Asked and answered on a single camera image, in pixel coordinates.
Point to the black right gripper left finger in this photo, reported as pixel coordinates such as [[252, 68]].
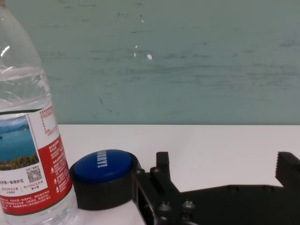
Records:
[[161, 187]]

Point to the blue push button black base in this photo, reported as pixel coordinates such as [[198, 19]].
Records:
[[103, 168]]

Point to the clear water bottle red cap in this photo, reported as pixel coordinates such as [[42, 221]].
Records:
[[28, 164]]

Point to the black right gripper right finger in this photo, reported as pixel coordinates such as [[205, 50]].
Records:
[[288, 171]]

